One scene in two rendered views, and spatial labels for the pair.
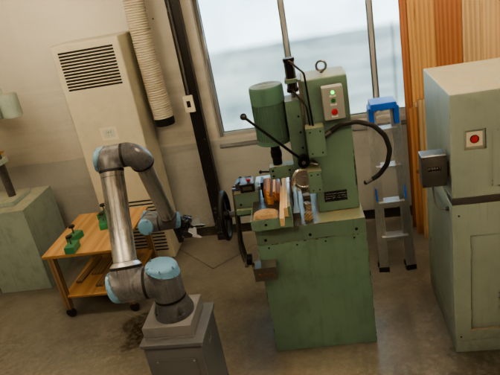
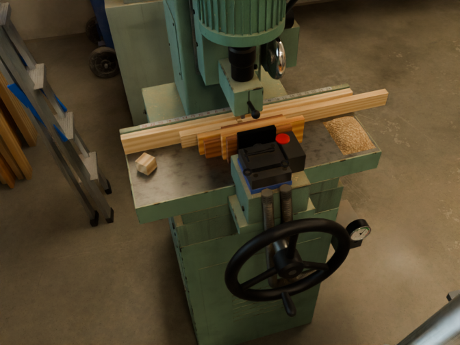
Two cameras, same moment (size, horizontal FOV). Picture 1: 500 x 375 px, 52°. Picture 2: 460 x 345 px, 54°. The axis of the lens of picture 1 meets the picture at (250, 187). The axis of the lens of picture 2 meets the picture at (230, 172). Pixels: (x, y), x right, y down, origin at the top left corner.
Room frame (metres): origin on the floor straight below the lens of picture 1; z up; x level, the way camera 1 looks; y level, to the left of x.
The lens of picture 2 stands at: (2.95, 0.61, 1.68)
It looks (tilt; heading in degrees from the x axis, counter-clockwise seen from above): 47 degrees down; 248
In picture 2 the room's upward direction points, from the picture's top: 2 degrees counter-clockwise
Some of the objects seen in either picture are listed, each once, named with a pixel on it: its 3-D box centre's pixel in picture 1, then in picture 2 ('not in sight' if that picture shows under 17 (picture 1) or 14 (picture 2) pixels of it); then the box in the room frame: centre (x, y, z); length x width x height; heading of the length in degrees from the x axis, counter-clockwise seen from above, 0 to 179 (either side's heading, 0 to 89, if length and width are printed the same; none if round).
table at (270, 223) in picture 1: (264, 200); (256, 170); (2.62, -0.07, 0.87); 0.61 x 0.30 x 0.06; 173
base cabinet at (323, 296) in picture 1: (316, 273); (233, 224); (2.59, -0.29, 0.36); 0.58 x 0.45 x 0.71; 83
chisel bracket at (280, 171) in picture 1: (283, 171); (240, 87); (2.60, -0.19, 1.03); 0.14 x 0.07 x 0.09; 83
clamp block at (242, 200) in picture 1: (248, 195); (268, 183); (2.63, 0.02, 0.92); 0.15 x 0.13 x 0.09; 173
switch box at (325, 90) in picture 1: (332, 102); not in sight; (2.42, -0.47, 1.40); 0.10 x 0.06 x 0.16; 83
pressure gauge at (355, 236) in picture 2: (250, 260); (356, 231); (2.37, 0.07, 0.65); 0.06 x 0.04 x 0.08; 173
